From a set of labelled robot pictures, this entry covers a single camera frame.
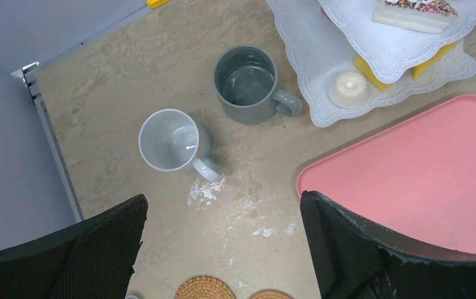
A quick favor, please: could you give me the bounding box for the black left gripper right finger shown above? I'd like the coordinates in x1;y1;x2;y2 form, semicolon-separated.
300;191;476;298

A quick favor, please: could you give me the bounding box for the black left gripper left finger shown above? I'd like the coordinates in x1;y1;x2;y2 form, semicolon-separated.
0;194;148;298

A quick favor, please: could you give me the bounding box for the round waffle coaster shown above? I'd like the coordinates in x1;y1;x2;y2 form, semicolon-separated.
249;289;293;299
174;275;236;299

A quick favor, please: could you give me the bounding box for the pink serving tray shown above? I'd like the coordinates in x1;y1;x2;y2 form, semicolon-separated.
297;94;476;254

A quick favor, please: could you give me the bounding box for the white small cup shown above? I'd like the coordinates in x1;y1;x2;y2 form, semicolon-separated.
138;108;222;183

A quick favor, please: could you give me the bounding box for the white round cake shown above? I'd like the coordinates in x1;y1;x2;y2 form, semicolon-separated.
329;71;369;109

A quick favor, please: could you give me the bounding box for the white three-tier cake stand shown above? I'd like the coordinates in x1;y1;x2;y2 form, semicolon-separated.
268;1;476;128

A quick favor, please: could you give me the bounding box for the yellow rectangular cake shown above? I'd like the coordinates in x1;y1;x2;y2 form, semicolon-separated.
353;55;391;92

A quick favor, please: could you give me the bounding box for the yellow triangular sprinkle cake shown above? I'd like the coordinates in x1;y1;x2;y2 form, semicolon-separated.
412;41;458;80

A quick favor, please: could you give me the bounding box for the grey mug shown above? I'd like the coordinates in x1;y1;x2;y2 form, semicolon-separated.
213;44;303;125

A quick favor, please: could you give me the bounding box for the white triangular fruit cake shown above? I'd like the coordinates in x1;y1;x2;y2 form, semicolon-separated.
372;0;459;34

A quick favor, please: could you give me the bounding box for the yellow handled screwdriver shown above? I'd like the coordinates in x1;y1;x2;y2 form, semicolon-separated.
146;0;170;9

